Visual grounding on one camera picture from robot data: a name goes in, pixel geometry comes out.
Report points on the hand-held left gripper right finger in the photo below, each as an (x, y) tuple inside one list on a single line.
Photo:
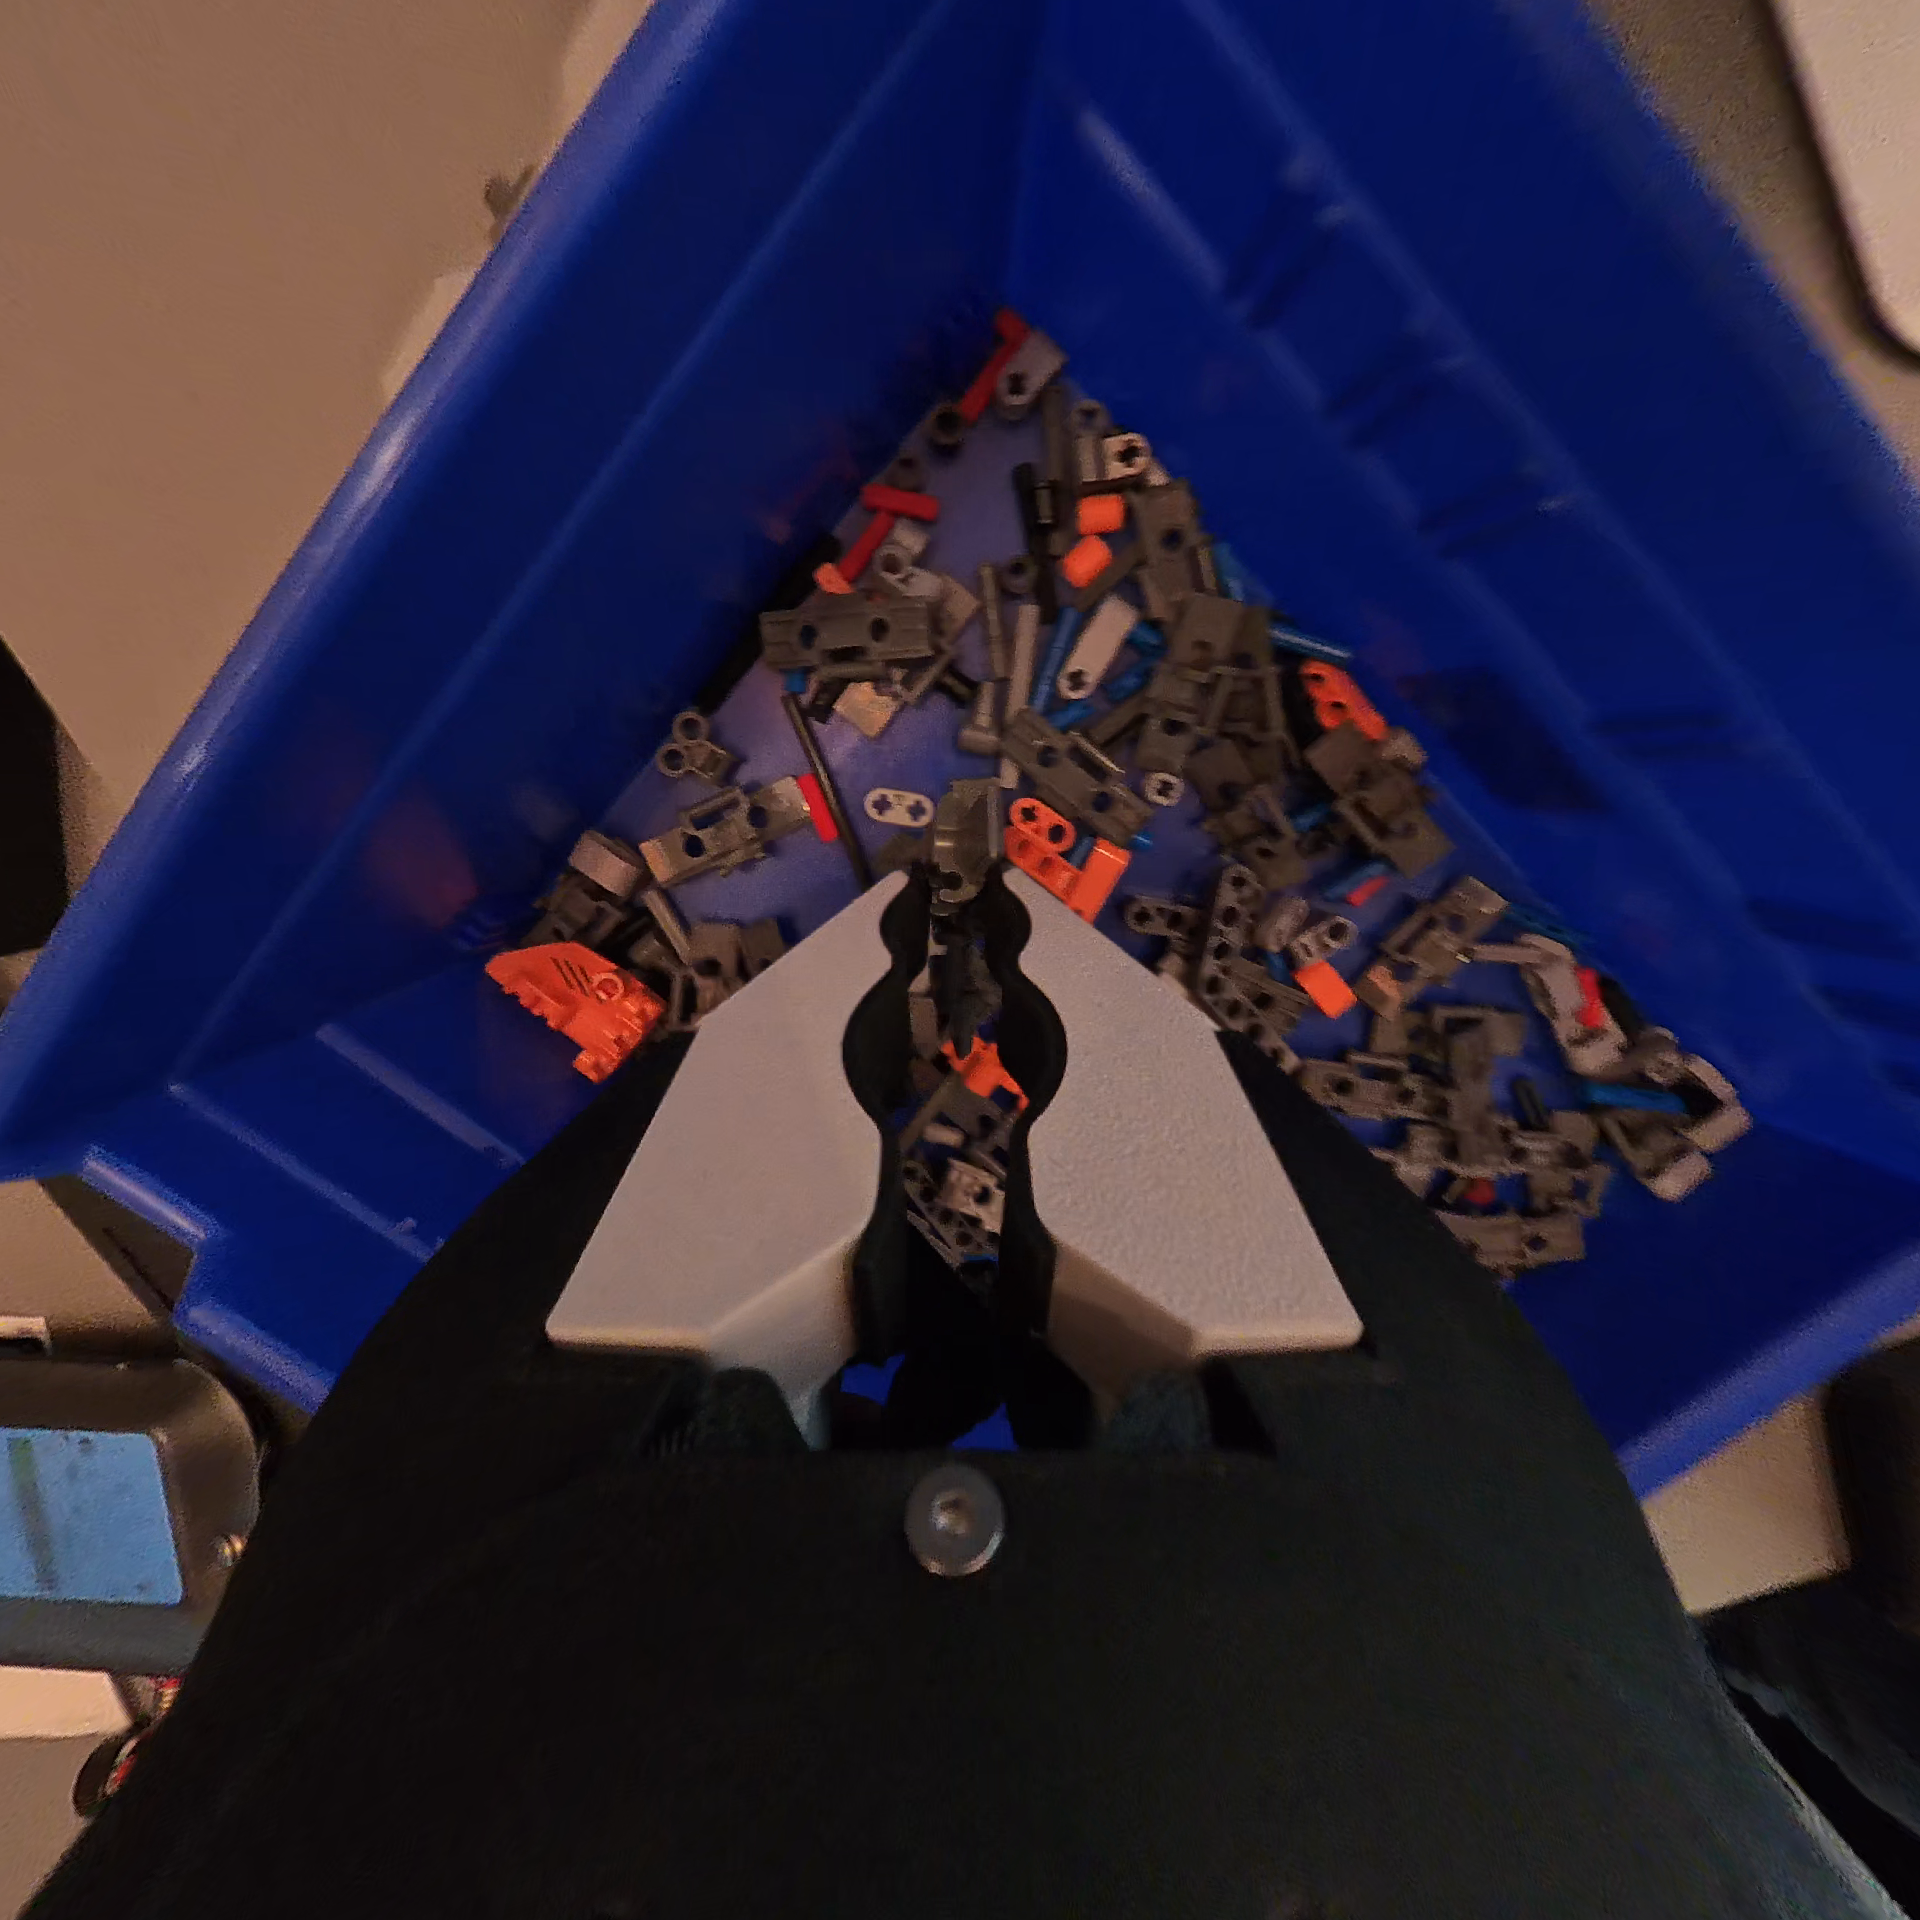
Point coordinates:
[(1187, 1201)]

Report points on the grey box with pale label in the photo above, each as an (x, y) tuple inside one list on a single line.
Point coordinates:
[(92, 1502)]

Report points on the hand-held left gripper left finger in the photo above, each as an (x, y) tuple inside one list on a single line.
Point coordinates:
[(723, 1201)]

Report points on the orange curved toy panel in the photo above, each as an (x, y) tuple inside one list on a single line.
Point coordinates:
[(571, 1005)]

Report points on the blue plastic bin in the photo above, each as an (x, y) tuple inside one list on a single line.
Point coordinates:
[(1354, 301)]

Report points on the heap of mixed toy pieces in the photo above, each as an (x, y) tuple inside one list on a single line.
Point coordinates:
[(1201, 753)]

